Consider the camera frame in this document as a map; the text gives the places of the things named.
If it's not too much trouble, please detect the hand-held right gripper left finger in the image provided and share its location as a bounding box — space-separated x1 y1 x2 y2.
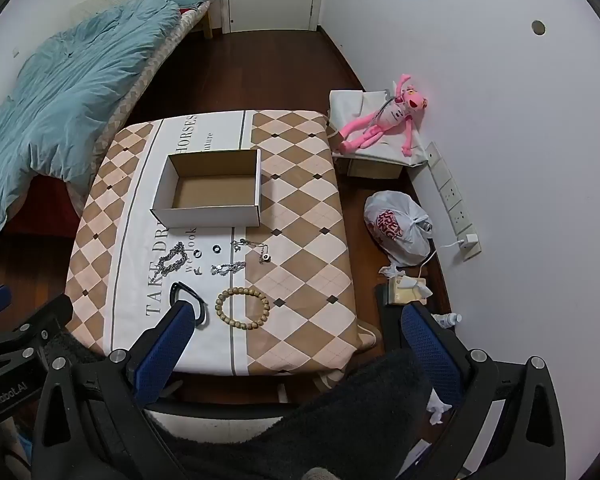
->
32 300 195 480

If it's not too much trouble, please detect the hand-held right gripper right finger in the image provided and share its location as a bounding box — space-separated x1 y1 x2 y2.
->
400 304 567 480

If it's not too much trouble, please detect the black carabiner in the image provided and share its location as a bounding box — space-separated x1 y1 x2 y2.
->
166 281 210 329

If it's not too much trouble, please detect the wooden bead bracelet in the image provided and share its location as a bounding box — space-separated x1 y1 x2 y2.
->
215 286 271 331

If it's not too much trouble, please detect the thick silver chain bracelet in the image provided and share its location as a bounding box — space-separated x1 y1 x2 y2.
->
157 241 189 276

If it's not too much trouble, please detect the thin silver chain bracelet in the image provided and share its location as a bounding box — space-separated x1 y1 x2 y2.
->
210 261 246 277

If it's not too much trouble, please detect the silver pendant necklace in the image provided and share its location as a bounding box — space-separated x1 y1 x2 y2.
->
231 238 274 265

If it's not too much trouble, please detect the white cardboard box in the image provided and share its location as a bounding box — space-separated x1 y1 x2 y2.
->
150 149 262 229

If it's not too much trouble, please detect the tissue box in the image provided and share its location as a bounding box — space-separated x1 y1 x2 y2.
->
386 275 434 307

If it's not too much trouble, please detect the white plastic bag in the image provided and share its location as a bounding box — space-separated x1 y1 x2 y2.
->
363 190 434 267

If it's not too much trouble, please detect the checked brown tablecloth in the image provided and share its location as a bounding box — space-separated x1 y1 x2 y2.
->
62 109 381 377

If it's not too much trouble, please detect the blue duvet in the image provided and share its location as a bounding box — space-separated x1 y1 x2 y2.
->
0 0 214 237

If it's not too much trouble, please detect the pink plush toy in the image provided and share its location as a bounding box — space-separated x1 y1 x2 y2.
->
336 73 428 157

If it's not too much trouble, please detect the white tote bag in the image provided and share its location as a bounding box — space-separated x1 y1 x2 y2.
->
328 88 429 167

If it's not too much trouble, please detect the white charger cable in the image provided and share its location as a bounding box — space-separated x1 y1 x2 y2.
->
414 241 463 282

